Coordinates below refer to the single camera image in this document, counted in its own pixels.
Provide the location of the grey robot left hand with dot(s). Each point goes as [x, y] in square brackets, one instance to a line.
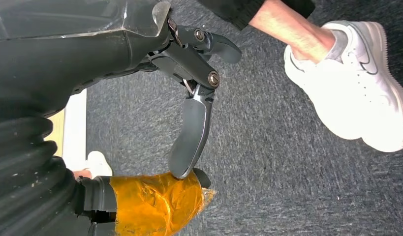
[57, 58]

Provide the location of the person's foot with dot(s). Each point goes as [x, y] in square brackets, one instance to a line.
[351, 97]
[98, 164]

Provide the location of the person's leg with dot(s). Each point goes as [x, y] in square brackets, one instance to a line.
[81, 174]
[286, 26]

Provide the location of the white wooden desk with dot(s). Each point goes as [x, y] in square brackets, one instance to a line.
[74, 130]

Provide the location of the ribbed grey left arm sleeve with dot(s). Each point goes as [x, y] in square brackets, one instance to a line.
[22, 182]

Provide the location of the orange tape wrap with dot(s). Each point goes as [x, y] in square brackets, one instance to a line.
[155, 205]

